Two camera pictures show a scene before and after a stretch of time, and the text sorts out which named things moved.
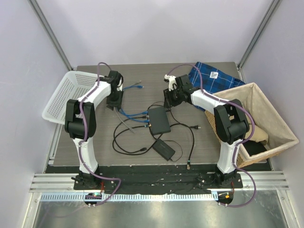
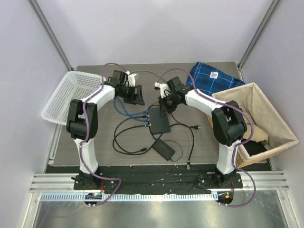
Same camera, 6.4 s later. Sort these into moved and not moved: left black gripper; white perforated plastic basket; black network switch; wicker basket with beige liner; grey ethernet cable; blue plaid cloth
Moved: grey ethernet cable; left black gripper
Not moved: white perforated plastic basket; blue plaid cloth; black network switch; wicker basket with beige liner
